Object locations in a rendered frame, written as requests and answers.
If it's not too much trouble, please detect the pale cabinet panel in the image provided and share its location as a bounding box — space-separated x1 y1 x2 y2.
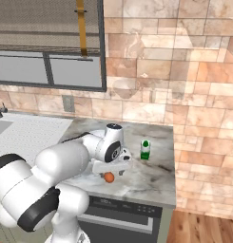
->
159 206 175 243

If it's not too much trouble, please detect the orange-brown egg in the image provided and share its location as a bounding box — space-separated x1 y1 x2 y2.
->
104 172 116 184

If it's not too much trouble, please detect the dark framed window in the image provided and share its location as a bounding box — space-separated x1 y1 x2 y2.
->
0 0 108 93

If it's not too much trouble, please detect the silver dishwasher handle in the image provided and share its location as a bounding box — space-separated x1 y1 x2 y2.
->
78 214 154 234

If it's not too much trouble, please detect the yellow blind strap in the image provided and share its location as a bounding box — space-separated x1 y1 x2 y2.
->
74 0 89 59

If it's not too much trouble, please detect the grey wall outlet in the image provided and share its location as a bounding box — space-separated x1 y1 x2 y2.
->
62 95 76 113

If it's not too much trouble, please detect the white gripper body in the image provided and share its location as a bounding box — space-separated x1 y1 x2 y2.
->
91 159 134 176

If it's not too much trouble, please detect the grey window blind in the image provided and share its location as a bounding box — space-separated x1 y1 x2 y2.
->
0 0 102 54

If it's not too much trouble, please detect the black dishwasher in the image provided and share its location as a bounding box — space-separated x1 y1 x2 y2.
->
77 195 164 243

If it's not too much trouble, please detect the green and white milk carton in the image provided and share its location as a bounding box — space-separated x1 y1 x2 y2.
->
140 139 152 161

